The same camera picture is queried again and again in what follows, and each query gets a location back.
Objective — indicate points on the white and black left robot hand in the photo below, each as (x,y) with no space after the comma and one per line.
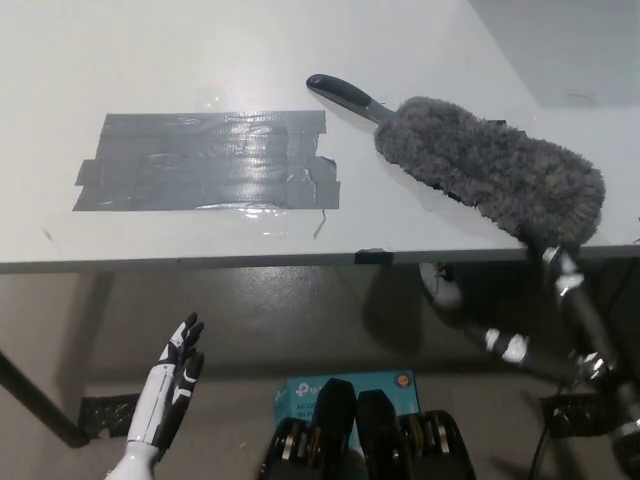
(150,410)

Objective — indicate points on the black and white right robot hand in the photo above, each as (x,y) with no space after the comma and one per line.
(575,295)

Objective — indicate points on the black robot legs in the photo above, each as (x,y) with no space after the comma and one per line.
(370,440)

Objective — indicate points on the black table leg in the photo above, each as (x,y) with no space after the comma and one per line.
(45,400)

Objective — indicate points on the white round object under table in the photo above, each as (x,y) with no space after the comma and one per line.
(440,287)

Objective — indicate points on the teal TP-Link router box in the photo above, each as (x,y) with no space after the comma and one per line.
(300,395)

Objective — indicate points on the small black tape strip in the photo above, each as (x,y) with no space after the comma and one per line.
(374,256)

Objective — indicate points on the grey duct tape patch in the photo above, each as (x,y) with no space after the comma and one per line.
(210,160)

